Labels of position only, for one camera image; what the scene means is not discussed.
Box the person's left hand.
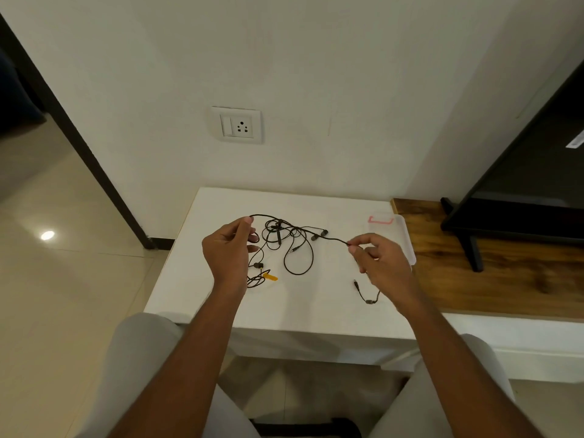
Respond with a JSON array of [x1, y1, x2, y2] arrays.
[[201, 215, 261, 299]]

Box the person's right hand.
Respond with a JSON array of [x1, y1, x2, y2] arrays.
[[346, 232, 423, 315]]

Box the clear box with red clips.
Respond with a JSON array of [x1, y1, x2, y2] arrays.
[[367, 214, 417, 269]]

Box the black earphones with yellow tie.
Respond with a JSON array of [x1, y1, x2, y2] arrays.
[[246, 221, 316, 289]]

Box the person's right forearm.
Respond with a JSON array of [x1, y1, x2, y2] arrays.
[[399, 294, 544, 438]]

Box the person's left forearm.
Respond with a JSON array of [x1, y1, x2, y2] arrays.
[[107, 285, 249, 438]]

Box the wooden cabinet top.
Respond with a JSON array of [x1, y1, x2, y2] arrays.
[[391, 198, 584, 321]]

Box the black television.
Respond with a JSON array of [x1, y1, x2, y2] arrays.
[[440, 58, 584, 273]]

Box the black stool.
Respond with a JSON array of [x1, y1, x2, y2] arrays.
[[249, 418, 362, 438]]

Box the dark blue sofa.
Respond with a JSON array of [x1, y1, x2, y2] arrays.
[[0, 49, 46, 137]]

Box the white wall socket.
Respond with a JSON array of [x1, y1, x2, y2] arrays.
[[209, 106, 263, 145]]

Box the black door frame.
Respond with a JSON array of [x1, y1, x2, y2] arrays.
[[0, 13, 176, 251]]

